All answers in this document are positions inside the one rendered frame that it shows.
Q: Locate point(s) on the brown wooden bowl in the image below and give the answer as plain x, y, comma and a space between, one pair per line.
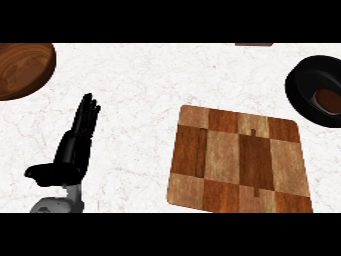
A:
11, 71

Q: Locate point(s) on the black pot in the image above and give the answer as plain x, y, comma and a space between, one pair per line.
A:
321, 90

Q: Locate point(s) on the brown wooden edge piece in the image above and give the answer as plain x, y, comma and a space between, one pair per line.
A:
253, 44

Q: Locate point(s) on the checkered wooden cutting board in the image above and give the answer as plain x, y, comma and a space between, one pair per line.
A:
240, 160

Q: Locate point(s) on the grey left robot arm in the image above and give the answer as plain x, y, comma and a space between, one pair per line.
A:
63, 201

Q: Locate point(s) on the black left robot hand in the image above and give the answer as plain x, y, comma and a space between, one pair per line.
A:
73, 151

